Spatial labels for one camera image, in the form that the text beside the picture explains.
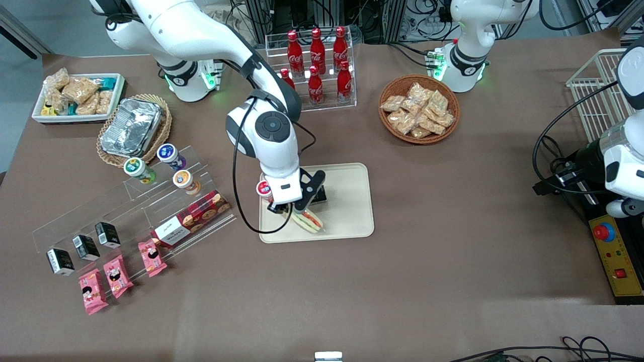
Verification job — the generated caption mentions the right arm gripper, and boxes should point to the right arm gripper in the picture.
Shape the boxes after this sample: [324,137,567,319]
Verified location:
[259,168,327,215]

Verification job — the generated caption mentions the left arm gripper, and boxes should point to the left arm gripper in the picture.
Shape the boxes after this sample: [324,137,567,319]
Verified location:
[532,141,605,197]

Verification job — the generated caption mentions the triangle sandwich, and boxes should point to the triangle sandwich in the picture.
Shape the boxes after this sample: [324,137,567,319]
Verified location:
[280,207,326,235]

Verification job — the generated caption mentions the beige plastic tray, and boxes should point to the beige plastic tray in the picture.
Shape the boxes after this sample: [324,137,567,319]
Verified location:
[259,162,375,244]

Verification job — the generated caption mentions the yellow emergency stop box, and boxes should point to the yellow emergency stop box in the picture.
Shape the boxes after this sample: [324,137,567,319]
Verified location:
[579,196,644,305]

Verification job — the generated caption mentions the clear acrylic bottle rack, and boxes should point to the clear acrylic bottle rack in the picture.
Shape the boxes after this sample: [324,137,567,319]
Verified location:
[265,29,357,116]

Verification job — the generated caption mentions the red plaid cookie box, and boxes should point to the red plaid cookie box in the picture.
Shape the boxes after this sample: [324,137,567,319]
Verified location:
[150,190,232,249]

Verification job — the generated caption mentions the orange lid cup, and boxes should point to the orange lid cup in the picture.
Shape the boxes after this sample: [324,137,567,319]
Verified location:
[173,169,201,196]

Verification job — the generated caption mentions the round brown wicker basket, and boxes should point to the round brown wicker basket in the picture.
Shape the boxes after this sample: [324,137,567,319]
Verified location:
[378,74,461,145]

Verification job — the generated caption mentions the blue lid cup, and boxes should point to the blue lid cup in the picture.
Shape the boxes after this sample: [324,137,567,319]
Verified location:
[156,143,187,171]

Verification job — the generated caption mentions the oval light wicker basket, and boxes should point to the oval light wicker basket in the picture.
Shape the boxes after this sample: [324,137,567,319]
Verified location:
[96,93,173,168]

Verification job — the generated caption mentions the pink snack packet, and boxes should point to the pink snack packet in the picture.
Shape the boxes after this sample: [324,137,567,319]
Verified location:
[103,254,135,299]
[138,239,168,278]
[78,268,109,316]

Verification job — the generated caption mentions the clear acrylic stepped display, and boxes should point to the clear acrylic stepped display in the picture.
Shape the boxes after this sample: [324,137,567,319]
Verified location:
[32,145,238,263]

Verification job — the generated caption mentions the green lid cup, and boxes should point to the green lid cup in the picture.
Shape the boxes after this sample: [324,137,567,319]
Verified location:
[123,157,157,185]

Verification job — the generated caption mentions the silver foil container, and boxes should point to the silver foil container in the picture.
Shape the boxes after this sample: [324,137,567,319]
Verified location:
[100,98,163,157]

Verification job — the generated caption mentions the aluminium equipment rack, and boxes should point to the aluminium equipment rack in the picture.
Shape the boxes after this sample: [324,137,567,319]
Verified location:
[244,0,409,46]

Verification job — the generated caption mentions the white rectangular snack bin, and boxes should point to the white rectangular snack bin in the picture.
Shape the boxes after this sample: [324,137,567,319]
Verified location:
[31,73,127,125]

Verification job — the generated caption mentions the clear packet of granola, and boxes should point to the clear packet of granola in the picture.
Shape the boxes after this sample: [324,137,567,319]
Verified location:
[44,68,70,92]
[44,89,69,115]
[96,89,114,115]
[61,76,100,105]
[75,94,101,116]

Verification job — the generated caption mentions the dark metal bar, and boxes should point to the dark metal bar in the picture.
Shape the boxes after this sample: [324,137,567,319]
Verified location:
[0,4,42,60]

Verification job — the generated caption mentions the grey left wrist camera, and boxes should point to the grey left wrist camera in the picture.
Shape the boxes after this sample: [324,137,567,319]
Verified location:
[605,198,644,220]

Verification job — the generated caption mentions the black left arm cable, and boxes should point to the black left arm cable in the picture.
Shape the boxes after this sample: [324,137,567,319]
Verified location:
[532,79,620,196]

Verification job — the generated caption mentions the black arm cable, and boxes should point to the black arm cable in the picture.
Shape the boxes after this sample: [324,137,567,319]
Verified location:
[532,79,620,196]
[231,98,317,235]

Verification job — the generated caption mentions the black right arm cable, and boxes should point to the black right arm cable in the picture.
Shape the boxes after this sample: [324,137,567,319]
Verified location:
[231,98,317,235]

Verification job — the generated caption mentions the white wire basket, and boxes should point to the white wire basket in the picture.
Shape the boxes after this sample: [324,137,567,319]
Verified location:
[566,48,636,144]

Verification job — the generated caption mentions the black floor cables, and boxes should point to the black floor cables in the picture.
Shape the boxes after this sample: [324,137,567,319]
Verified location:
[447,335,644,362]

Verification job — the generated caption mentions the black base power cable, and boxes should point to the black base power cable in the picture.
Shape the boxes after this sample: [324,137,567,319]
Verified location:
[387,41,439,69]

